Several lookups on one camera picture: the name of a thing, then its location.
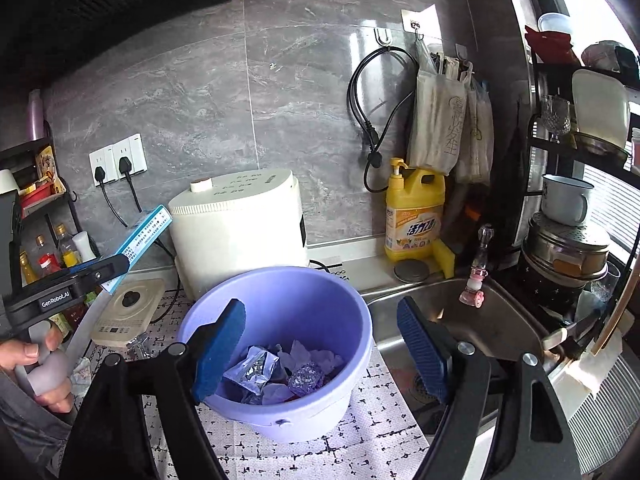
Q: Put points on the stainless steel sink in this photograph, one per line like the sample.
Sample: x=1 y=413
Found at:
x=495 y=320

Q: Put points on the person's left hand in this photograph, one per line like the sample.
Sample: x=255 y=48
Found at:
x=22 y=352

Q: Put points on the metal bowl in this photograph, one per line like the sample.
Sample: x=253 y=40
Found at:
x=600 y=147

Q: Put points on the cream induction cooker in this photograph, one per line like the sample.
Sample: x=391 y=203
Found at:
x=115 y=320

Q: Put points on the white wall socket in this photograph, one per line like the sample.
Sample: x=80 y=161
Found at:
x=97 y=157
x=132 y=147

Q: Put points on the steel steamer pot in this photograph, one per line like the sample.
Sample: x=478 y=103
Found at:
x=565 y=250

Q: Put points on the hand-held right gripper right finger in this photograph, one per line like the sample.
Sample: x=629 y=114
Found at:
x=422 y=355

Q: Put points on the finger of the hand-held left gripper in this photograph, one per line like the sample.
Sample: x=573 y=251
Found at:
x=95 y=271

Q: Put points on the large silver foil packet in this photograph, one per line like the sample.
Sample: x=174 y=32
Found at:
x=252 y=367

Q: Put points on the blue white paper box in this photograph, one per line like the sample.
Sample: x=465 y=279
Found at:
x=145 y=240

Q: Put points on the yellow detergent bottle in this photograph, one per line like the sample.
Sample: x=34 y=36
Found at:
x=415 y=220

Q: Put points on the red box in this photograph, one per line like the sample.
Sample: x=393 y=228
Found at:
x=35 y=192

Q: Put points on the small white bowl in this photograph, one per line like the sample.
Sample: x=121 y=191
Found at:
x=555 y=22

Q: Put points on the person's left forearm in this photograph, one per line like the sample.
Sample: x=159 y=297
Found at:
x=25 y=435

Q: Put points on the white air fryer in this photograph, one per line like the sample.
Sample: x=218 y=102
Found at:
x=240 y=225

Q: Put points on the yellow sponge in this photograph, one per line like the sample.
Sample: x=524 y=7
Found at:
x=445 y=260

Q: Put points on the black range hood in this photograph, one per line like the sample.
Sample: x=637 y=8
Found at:
x=100 y=10

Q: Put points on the hanging plastic cutlery bag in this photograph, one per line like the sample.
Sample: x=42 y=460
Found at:
x=435 y=125
x=477 y=135

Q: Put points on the clear glass goblet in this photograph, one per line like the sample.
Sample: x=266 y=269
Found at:
x=556 y=115

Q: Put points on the white black patterned table mat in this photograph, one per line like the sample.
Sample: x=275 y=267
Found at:
x=350 y=450

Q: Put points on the white enamel mug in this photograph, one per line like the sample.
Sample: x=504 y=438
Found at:
x=565 y=200

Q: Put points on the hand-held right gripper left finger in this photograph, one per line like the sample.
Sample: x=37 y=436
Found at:
x=220 y=350

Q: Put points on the red cap oil bottle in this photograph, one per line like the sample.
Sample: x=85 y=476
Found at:
x=44 y=262

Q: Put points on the adhesive wall hook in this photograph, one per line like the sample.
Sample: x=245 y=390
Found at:
x=417 y=17

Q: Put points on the silver foil wrapper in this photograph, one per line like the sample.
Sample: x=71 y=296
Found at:
x=137 y=347
x=305 y=377

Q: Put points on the white square plate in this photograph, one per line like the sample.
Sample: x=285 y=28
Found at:
x=600 y=105

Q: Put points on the white seasoning bottle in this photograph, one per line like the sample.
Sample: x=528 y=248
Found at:
x=85 y=247

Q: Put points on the black storage rack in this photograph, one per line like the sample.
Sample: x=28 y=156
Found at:
x=60 y=200

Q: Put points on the black pot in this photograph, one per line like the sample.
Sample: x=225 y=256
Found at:
x=545 y=285

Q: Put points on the black dish rack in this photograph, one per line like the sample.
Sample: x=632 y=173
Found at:
x=532 y=160

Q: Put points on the clear drinking glass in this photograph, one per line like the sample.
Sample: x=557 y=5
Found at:
x=607 y=280

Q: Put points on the crumpled white plastic wrapper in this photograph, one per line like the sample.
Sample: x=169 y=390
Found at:
x=82 y=372

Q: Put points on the round metal drain cover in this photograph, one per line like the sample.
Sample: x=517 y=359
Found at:
x=412 y=270

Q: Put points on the yellow cap seasoning bottle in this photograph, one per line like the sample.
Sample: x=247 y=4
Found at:
x=65 y=250

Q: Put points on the kitchen knife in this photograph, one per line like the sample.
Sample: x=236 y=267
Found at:
x=570 y=332

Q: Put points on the faucet with pink filter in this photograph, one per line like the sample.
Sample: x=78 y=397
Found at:
x=475 y=285

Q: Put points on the purple plastic bucket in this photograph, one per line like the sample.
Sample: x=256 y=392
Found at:
x=300 y=425

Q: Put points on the yellow snack packet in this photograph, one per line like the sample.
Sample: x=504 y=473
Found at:
x=47 y=165

